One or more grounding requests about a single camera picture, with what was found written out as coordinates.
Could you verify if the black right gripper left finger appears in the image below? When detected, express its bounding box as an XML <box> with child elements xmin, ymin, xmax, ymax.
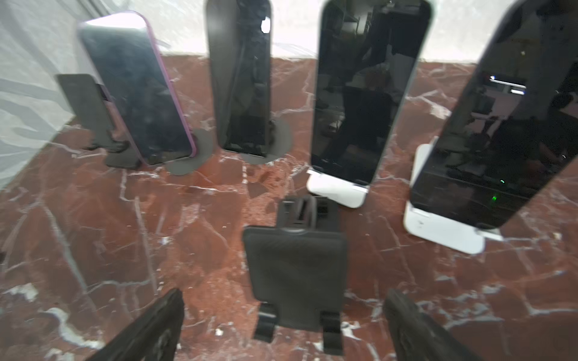
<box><xmin>88</xmin><ymin>288</ymin><xmax>185</xmax><ymax>361</ymax></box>

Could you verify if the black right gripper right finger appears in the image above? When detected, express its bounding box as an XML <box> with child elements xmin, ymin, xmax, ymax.
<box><xmin>383</xmin><ymin>289</ymin><xmax>481</xmax><ymax>361</ymax></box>

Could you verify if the black folding stand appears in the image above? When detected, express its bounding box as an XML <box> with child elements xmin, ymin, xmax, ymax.
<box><xmin>242</xmin><ymin>195</ymin><xmax>348</xmax><ymax>356</ymax></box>
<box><xmin>55</xmin><ymin>74</ymin><xmax>141</xmax><ymax>170</ymax></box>

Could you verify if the dark phone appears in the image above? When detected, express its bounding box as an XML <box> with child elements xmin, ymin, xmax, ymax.
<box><xmin>410</xmin><ymin>1</ymin><xmax>577</xmax><ymax>230</ymax></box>

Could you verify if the white stand right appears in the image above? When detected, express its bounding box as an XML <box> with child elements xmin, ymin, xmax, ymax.
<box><xmin>403</xmin><ymin>136</ymin><xmax>504</xmax><ymax>255</ymax></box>

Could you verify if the white stand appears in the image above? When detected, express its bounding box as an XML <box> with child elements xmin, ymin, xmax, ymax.
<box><xmin>403</xmin><ymin>136</ymin><xmax>504</xmax><ymax>255</ymax></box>
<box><xmin>306</xmin><ymin>168</ymin><xmax>369</xmax><ymax>208</ymax></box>

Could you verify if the round grey stand left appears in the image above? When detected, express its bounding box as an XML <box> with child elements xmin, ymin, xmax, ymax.
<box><xmin>165</xmin><ymin>129</ymin><xmax>215</xmax><ymax>176</ymax></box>

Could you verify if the round grey stand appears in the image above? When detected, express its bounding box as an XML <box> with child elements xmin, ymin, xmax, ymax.
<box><xmin>241</xmin><ymin>118</ymin><xmax>293</xmax><ymax>165</ymax></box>
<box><xmin>165</xmin><ymin>129</ymin><xmax>215</xmax><ymax>176</ymax></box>

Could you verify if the pink-edged phone back left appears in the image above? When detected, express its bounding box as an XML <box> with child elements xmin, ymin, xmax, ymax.
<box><xmin>78</xmin><ymin>11</ymin><xmax>197</xmax><ymax>165</ymax></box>

